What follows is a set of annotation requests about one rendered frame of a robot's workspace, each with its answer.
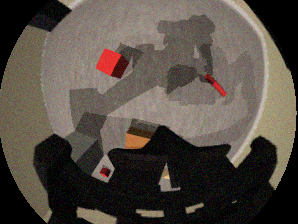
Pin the red cylinder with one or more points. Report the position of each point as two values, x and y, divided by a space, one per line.
215 85

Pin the orange square block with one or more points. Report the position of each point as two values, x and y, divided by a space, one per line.
136 138

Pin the red cube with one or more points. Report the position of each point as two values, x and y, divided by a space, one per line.
112 63
105 172

